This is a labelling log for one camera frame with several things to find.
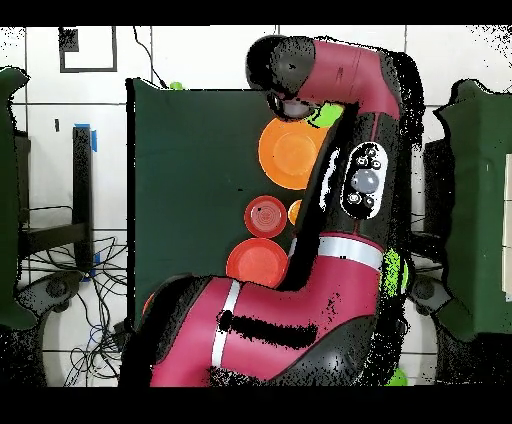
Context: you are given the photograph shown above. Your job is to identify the small red bowl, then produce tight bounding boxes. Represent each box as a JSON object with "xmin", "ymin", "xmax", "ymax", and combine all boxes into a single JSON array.
[{"xmin": 243, "ymin": 195, "xmax": 288, "ymax": 240}]

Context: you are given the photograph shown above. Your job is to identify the orange cup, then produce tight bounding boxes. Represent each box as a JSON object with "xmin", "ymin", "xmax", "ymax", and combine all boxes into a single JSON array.
[{"xmin": 287, "ymin": 199, "xmax": 304, "ymax": 226}]

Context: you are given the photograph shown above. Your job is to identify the large orange bowl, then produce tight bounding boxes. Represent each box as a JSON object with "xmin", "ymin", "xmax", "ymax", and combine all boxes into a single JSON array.
[{"xmin": 258, "ymin": 116, "xmax": 330, "ymax": 191}]

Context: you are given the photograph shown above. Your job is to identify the small green bowl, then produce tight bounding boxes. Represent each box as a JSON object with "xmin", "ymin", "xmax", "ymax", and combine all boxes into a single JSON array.
[{"xmin": 306, "ymin": 102, "xmax": 345, "ymax": 129}]

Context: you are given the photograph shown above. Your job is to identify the large green bowl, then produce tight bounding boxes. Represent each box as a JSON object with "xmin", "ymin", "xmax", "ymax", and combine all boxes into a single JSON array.
[{"xmin": 382, "ymin": 247, "xmax": 410, "ymax": 298}]

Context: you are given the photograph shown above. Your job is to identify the dark green table cloth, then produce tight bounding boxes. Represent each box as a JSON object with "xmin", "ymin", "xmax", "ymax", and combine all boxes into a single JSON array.
[{"xmin": 126, "ymin": 77, "xmax": 417, "ymax": 336}]

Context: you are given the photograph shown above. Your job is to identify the blue tape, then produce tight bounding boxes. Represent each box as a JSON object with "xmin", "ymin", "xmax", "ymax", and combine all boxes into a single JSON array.
[{"xmin": 73, "ymin": 122, "xmax": 98, "ymax": 153}]

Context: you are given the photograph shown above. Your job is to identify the black chair base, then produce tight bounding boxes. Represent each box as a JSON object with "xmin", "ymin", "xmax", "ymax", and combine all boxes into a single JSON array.
[
  {"xmin": 409, "ymin": 275, "xmax": 453, "ymax": 317},
  {"xmin": 15, "ymin": 270, "xmax": 85, "ymax": 315}
]

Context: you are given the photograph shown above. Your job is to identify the green bowl on floor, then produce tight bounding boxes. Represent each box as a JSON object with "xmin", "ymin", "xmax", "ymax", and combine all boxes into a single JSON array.
[{"xmin": 385, "ymin": 367, "xmax": 409, "ymax": 387}]

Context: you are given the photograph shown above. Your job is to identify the green covered side table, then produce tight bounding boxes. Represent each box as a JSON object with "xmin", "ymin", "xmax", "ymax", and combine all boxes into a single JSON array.
[
  {"xmin": 0, "ymin": 65, "xmax": 39, "ymax": 331},
  {"xmin": 433, "ymin": 78, "xmax": 512, "ymax": 341}
]

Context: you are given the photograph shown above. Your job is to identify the tangle of black cables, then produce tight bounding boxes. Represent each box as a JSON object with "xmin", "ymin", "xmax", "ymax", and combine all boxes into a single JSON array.
[{"xmin": 19, "ymin": 235, "xmax": 129, "ymax": 387}]

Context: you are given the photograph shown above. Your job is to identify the black stool frame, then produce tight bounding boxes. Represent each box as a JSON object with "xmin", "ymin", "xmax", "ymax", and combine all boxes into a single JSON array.
[
  {"xmin": 411, "ymin": 135, "xmax": 455, "ymax": 277},
  {"xmin": 17, "ymin": 126, "xmax": 95, "ymax": 273}
]

